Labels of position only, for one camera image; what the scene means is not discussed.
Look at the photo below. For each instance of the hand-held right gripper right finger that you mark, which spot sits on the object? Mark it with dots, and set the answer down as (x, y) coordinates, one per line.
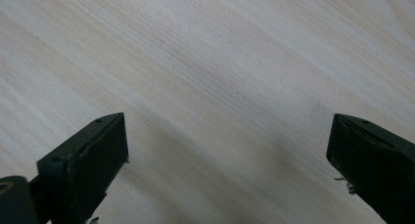
(375, 158)

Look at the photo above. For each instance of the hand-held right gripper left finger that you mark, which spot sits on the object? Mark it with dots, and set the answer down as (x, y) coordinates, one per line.
(88, 165)

